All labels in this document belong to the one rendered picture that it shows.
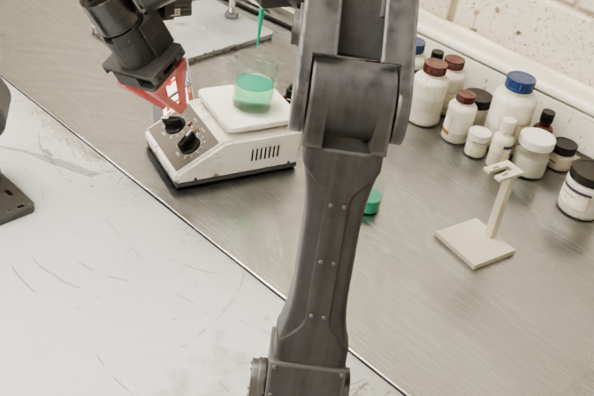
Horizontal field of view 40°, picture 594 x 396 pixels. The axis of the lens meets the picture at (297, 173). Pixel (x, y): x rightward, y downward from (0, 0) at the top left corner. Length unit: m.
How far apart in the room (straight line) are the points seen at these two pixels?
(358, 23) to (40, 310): 0.51
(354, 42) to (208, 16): 1.01
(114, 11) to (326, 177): 0.45
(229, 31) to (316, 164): 1.00
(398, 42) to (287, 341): 0.26
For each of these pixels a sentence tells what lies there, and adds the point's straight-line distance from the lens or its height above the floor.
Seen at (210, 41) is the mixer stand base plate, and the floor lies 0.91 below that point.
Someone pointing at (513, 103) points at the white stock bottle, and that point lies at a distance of 1.35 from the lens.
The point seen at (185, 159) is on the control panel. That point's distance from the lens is 1.15.
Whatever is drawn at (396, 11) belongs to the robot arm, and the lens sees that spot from 0.65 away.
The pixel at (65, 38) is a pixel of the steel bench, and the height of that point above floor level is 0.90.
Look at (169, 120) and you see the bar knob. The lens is 1.20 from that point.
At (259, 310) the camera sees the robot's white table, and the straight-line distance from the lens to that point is 0.98.
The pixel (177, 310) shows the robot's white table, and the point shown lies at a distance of 0.97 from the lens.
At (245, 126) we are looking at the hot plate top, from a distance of 1.15.
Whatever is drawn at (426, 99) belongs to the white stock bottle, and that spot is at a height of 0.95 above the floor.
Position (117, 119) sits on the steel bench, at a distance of 1.31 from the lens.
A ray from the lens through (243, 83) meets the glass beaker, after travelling 1.15.
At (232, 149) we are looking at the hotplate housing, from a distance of 1.15.
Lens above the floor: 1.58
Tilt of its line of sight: 34 degrees down
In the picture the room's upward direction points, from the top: 9 degrees clockwise
